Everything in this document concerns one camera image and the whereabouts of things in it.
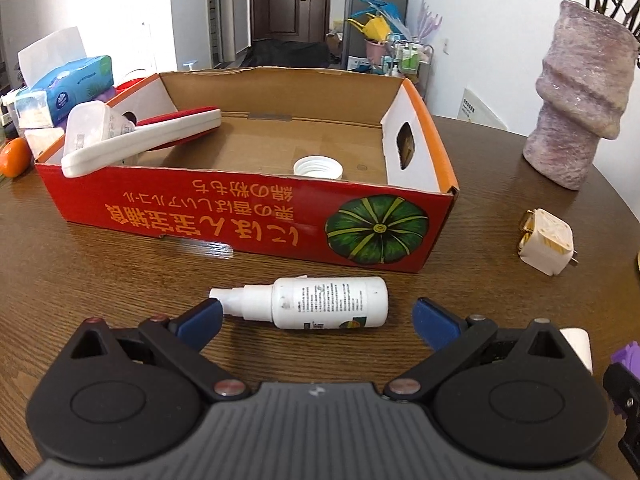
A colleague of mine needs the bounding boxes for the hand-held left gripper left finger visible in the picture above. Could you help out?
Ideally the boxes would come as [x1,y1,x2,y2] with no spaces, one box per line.
[69,299,251,402]

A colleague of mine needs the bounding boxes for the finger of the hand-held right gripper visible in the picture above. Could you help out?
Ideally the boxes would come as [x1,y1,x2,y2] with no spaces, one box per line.
[602,362,640,466]

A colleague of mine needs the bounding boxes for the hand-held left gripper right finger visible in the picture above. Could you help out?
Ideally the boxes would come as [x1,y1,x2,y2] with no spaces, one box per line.
[384,297,581,403]

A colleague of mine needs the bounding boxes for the white plastic cylinder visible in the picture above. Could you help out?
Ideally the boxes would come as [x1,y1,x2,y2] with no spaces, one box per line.
[560,327,595,375]

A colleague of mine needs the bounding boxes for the orange red cardboard box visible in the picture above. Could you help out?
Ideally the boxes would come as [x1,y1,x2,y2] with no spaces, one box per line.
[34,66,460,274]

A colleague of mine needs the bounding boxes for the white spray bottle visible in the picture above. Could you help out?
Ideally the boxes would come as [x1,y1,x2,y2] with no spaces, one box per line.
[209,276,390,331]

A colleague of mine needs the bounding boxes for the white plug adapter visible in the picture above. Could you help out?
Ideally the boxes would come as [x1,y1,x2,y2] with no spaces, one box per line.
[517,208,581,276]

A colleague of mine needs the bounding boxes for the white ribbed bottle cap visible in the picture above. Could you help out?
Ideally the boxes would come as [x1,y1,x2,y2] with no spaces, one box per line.
[293,156,345,179]

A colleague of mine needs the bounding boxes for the white lint brush red pad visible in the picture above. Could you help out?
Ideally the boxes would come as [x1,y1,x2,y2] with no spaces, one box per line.
[61,106,222,178]

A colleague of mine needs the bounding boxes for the white flat board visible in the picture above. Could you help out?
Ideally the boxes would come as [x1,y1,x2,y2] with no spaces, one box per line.
[457,87,508,131]

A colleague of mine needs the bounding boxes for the translucent white plastic bottle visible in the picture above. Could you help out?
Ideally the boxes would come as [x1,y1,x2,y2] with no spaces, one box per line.
[62,101,138,161]

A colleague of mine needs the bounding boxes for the purple tissue pack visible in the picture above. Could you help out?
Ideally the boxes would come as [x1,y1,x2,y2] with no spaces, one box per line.
[25,85,118,156]

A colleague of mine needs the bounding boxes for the orange fruit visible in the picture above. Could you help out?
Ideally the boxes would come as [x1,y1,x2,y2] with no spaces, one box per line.
[0,138,32,177]

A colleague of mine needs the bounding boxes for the red plastic basin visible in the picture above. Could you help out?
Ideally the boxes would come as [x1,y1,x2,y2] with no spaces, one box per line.
[116,67,151,92]

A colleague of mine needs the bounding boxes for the metal rack trolley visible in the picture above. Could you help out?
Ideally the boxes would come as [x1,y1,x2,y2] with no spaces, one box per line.
[382,35,433,101]

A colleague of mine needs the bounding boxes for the blue tissue pack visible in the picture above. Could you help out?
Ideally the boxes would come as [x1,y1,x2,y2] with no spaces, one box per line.
[15,26,114,128]

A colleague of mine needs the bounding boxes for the black folding chair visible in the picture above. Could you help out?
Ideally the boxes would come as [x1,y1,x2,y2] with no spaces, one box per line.
[241,39,331,68]

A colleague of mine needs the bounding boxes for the pink purple textured vase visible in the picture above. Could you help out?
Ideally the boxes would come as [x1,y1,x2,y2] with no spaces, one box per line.
[522,0,640,191]

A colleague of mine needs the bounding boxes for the purple fairy wings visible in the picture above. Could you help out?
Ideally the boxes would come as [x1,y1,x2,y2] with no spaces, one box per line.
[412,0,443,43]

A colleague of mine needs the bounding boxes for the yellow watering can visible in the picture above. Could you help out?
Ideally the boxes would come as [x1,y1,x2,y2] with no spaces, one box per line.
[348,12,391,41]

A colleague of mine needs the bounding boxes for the blue folding rack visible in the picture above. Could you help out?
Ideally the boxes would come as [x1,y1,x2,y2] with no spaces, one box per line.
[360,0,406,36]

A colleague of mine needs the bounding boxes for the dark brown entrance door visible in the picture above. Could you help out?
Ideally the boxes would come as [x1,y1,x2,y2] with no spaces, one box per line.
[251,0,333,43]

